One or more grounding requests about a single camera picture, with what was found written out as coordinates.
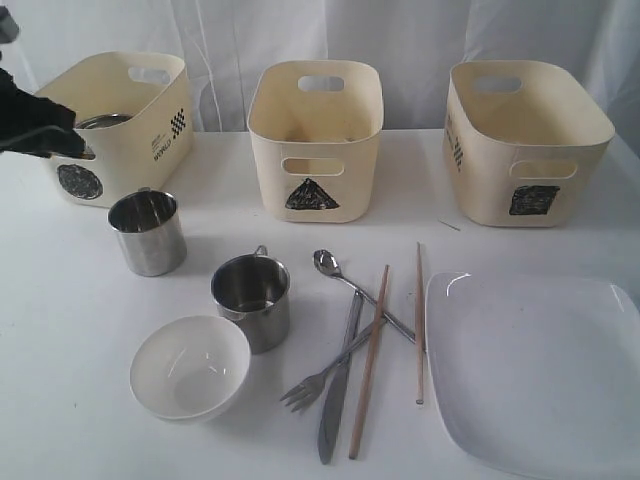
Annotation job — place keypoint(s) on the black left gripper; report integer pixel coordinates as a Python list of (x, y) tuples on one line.
[(32, 125)]

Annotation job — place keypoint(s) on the steel mug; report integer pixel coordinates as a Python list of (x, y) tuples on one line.
[(251, 290), (103, 121), (149, 232)]

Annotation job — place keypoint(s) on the white ceramic bowl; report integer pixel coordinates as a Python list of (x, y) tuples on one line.
[(191, 370)]

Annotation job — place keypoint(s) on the steel fork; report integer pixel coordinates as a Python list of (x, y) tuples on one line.
[(308, 390)]

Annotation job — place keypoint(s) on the wooden chopstick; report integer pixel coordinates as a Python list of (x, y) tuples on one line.
[(419, 326), (368, 373)]

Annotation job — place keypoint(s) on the steel table knife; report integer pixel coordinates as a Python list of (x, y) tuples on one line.
[(334, 400)]

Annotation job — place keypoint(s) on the cream bin with circle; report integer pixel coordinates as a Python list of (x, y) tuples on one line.
[(142, 152)]

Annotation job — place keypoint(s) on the cream bin with triangle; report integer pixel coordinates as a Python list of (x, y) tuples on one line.
[(314, 128)]

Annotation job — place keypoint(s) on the white backdrop curtain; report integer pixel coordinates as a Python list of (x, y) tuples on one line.
[(413, 44)]

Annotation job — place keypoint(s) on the small thin pin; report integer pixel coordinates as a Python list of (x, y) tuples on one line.
[(455, 228)]

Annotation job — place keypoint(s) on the cream bin with square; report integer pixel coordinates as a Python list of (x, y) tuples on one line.
[(522, 139)]

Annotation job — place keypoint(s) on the white square plate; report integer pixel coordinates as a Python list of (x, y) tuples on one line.
[(537, 375)]

